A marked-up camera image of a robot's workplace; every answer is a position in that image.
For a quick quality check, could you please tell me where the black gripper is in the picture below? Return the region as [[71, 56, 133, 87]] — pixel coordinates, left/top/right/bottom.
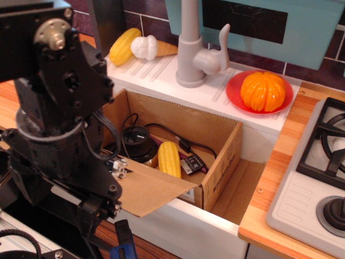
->
[[2, 128, 122, 238]]

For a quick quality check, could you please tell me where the brown cardboard box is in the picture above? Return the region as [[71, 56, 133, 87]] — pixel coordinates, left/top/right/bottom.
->
[[103, 90, 243, 217]]

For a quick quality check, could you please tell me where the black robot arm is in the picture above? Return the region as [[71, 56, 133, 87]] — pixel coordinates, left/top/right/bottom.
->
[[1, 1, 122, 238]]

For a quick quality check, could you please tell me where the black round device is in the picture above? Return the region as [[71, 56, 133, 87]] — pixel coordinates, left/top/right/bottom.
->
[[120, 126, 158, 168]]

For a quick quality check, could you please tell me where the yellow toy corn in box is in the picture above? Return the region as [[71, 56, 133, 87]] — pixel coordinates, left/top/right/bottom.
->
[[158, 141, 182, 179]]

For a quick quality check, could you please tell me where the white toy sink unit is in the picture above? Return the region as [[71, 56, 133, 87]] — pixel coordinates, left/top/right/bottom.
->
[[104, 55, 299, 258]]

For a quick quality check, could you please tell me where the yellow toy corn on counter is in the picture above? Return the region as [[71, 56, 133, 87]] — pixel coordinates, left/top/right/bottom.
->
[[109, 28, 141, 66]]

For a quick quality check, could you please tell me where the toy ice cream cone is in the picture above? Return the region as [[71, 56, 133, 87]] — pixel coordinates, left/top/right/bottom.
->
[[130, 35, 178, 60]]

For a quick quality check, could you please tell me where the grey toy faucet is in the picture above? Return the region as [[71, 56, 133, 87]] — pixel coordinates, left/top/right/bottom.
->
[[176, 1, 231, 88]]

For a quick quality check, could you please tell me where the red plastic plate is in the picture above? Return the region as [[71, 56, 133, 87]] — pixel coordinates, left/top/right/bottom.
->
[[226, 70, 294, 114]]

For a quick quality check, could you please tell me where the grey toy stove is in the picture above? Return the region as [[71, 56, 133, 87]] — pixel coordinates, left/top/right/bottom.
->
[[266, 108, 344, 258]]

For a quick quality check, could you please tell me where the orange toy peeled orange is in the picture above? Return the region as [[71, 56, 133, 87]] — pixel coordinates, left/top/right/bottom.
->
[[240, 72, 286, 112]]

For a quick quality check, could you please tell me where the black burner grate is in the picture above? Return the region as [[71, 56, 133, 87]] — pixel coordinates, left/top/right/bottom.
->
[[296, 98, 344, 190]]

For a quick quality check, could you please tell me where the black stove knob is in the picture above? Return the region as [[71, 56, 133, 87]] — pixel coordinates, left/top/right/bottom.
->
[[316, 196, 344, 238]]

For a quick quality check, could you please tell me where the black ribbed cable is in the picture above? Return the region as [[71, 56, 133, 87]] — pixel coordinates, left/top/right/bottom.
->
[[0, 228, 43, 259]]

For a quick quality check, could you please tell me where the black cable with adapter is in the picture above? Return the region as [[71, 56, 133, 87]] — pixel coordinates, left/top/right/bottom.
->
[[120, 113, 218, 175]]

